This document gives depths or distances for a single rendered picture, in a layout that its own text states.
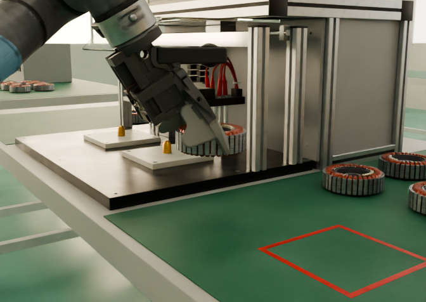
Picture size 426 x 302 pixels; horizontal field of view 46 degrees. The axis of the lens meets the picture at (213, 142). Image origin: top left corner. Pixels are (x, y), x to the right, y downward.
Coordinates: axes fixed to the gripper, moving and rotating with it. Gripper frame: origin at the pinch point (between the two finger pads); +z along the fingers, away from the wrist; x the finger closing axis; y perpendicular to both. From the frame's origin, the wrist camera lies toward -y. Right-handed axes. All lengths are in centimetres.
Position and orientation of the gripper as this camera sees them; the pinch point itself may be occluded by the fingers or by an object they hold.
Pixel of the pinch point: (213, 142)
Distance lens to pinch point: 78.5
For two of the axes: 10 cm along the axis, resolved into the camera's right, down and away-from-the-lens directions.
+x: 4.1, 1.9, -8.9
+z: 4.6, 8.0, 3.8
